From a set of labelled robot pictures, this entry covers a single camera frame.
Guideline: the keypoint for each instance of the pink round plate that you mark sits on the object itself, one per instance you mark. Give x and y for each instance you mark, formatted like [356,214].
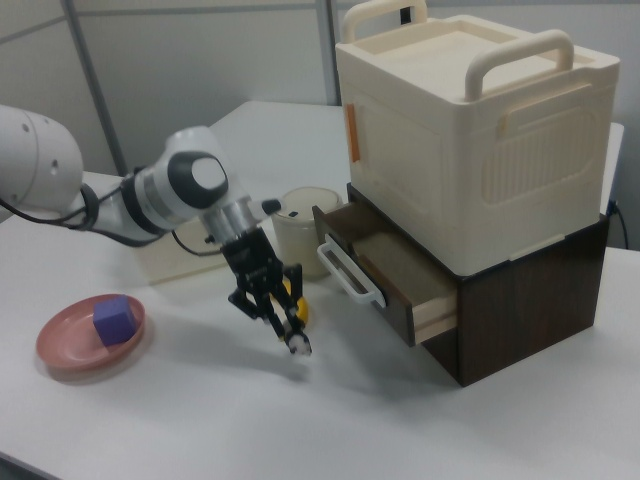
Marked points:
[65,345]

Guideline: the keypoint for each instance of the dark brown wooden cabinet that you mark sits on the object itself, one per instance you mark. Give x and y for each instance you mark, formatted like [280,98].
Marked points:
[525,310]

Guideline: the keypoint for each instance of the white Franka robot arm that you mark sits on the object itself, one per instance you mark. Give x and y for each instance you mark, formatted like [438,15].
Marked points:
[30,150]

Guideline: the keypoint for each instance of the cream plastic open bin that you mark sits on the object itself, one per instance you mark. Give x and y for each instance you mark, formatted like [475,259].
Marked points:
[170,265]

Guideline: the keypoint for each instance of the yellow toy banana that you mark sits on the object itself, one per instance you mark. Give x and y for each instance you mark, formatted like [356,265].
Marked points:
[303,310]

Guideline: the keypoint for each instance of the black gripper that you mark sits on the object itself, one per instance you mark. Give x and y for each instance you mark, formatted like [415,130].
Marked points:
[252,260]

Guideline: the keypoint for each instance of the orange tape strip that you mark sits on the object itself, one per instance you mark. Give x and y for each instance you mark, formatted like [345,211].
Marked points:
[354,132]

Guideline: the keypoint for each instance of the purple foam cube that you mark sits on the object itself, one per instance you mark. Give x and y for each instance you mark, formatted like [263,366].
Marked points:
[114,320]

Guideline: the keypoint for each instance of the cream plastic storage box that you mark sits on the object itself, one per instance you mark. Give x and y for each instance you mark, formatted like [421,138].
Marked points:
[500,175]

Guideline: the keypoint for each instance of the small cream lidded trash can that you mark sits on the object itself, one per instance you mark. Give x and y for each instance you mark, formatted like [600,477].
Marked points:
[305,240]

